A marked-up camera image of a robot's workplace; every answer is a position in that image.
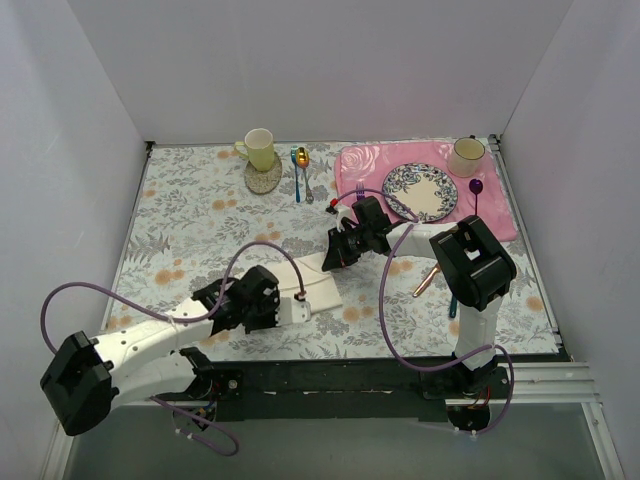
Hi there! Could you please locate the white cloth napkin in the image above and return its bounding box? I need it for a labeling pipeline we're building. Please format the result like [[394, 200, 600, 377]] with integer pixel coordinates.
[[266, 252, 343, 314]]

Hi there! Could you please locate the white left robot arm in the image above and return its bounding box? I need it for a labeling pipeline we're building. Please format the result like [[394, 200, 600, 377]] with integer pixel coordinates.
[[40, 266, 280, 436]]

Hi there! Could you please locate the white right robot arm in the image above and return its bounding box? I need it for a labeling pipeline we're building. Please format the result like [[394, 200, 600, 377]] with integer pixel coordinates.
[[322, 196, 517, 399]]

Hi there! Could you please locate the purple fork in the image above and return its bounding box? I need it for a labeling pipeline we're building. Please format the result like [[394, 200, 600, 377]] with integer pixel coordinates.
[[356, 182, 366, 201]]

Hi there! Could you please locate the pink floral placemat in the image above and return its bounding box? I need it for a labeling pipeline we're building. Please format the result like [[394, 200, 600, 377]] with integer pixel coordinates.
[[334, 140, 518, 242]]

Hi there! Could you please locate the blue floral plate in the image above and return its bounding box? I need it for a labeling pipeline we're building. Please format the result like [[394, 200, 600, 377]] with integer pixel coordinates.
[[382, 163, 458, 223]]

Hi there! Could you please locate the rose gold knife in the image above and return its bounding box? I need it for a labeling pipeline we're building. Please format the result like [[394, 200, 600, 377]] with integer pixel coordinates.
[[412, 264, 441, 298]]

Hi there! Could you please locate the rainbow gold spoon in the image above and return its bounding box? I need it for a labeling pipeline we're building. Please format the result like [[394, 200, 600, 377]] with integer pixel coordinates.
[[295, 147, 314, 204]]

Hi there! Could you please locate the woven round coaster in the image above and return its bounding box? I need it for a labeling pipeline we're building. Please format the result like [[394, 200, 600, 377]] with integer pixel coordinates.
[[244, 153, 282, 195]]

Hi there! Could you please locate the blue fork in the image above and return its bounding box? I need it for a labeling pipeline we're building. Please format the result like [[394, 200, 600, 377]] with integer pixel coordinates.
[[290, 146, 301, 203]]

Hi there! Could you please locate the purple spoon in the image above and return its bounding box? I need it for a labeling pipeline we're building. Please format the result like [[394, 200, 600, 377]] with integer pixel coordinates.
[[469, 178, 484, 215]]

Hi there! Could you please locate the cream enamel mug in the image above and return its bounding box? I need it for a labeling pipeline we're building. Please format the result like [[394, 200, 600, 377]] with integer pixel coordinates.
[[447, 135, 486, 178]]

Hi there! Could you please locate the yellow green mug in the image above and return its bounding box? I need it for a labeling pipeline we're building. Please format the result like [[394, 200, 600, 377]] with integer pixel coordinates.
[[234, 128, 275, 172]]

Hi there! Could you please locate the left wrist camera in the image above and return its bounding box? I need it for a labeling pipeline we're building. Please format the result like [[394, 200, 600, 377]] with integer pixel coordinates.
[[275, 295, 311, 328]]

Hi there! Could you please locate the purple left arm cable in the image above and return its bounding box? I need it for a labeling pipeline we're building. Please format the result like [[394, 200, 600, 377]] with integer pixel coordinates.
[[40, 240, 309, 457]]

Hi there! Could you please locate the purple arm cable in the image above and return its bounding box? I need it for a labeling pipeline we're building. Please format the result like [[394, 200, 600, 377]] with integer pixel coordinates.
[[329, 188, 515, 437], [40, 240, 309, 457]]

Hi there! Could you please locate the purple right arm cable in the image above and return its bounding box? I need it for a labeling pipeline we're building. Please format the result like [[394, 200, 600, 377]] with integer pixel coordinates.
[[329, 188, 515, 437]]

